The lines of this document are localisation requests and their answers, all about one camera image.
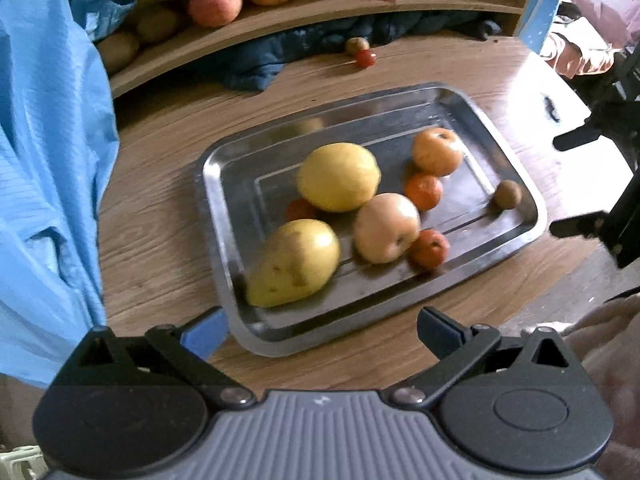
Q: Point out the light blue jacket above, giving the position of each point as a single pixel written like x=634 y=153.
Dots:
x=45 y=160

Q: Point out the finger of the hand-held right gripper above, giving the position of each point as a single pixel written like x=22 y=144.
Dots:
x=575 y=226
x=580 y=137

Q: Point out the wooden shelf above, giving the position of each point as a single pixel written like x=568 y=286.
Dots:
x=310 y=12

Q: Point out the red cherry tomato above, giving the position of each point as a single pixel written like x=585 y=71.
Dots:
x=366 y=58
x=298 y=209

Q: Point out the white ribbed object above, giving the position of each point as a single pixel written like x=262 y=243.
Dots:
x=20 y=462

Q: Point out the dark blue cloth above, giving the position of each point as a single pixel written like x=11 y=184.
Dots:
x=300 y=47

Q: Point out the yellow pear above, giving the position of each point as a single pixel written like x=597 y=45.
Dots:
x=295 y=262

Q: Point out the yellow lemon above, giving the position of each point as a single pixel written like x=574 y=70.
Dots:
x=339 y=176

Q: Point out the brown kiwi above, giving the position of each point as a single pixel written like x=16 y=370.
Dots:
x=119 y=51
x=157 y=24

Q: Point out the orange cracked apple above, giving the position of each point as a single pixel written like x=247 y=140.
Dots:
x=437 y=151

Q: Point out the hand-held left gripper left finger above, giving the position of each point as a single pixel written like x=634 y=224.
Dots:
x=205 y=332

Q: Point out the blue dotted panel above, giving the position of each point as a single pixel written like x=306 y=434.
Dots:
x=542 y=5

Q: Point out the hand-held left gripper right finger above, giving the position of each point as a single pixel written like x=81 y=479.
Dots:
x=440 y=332

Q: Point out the pink cloth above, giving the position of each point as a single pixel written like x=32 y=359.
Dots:
x=585 y=25

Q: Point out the pale yellow apple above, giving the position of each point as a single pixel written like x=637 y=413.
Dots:
x=387 y=227

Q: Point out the small orange mandarin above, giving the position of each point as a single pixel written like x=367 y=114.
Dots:
x=430 y=248
x=424 y=191

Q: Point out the metal tray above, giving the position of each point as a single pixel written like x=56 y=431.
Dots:
x=450 y=240

